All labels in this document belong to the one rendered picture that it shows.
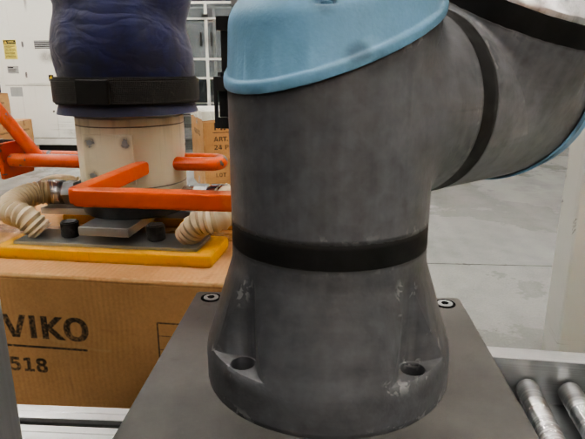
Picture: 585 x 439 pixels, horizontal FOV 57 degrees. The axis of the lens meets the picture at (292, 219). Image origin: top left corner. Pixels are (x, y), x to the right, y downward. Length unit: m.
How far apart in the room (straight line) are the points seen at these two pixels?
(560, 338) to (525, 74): 1.78
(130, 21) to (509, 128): 0.59
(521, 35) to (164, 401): 0.29
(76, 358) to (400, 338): 0.63
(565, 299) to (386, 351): 1.77
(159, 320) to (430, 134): 0.56
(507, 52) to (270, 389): 0.23
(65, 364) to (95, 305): 0.11
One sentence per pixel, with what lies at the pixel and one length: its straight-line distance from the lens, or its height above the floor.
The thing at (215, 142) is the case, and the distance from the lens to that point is 2.67.
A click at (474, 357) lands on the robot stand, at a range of 0.38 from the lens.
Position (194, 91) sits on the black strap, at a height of 1.19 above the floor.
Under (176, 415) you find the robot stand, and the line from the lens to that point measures 0.32.
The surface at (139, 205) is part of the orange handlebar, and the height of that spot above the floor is 1.07.
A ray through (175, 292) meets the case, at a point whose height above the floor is 0.93.
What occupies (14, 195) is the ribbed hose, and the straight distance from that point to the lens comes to 0.96.
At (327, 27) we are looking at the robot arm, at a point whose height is 1.24.
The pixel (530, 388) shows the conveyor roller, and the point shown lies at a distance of 1.33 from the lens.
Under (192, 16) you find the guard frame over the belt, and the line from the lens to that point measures 8.28.
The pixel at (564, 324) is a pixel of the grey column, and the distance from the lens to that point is 2.08.
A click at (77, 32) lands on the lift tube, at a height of 1.27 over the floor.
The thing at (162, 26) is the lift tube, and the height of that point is 1.28.
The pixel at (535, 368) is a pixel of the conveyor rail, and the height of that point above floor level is 0.57.
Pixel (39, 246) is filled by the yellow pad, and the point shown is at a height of 0.96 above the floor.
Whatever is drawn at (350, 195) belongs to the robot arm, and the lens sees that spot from 0.26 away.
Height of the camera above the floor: 1.22
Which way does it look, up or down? 16 degrees down
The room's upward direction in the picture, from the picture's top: straight up
